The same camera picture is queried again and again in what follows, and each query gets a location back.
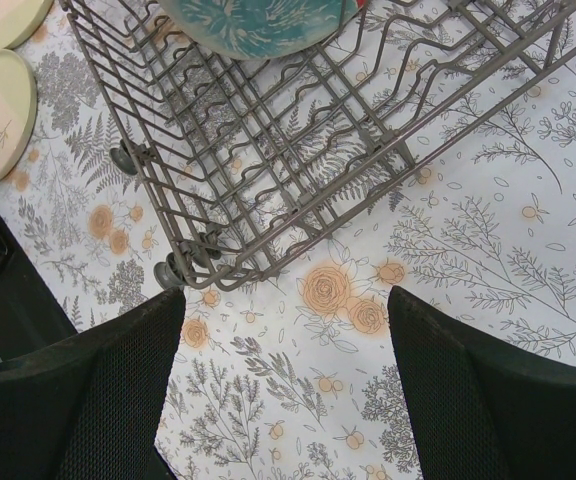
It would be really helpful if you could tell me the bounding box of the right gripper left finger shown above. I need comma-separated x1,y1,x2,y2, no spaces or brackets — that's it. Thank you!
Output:
0,288,186,479

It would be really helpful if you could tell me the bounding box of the grey wire dish rack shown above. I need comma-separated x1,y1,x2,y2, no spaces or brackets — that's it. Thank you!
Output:
62,1,576,291

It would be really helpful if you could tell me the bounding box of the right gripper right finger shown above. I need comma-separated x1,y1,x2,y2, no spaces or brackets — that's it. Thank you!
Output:
388,286,576,479

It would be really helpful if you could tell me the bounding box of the red teal flower plate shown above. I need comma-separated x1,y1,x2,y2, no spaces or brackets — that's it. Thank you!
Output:
159,0,365,60

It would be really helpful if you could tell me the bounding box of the floral tablecloth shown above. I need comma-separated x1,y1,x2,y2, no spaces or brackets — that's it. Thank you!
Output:
0,0,576,480

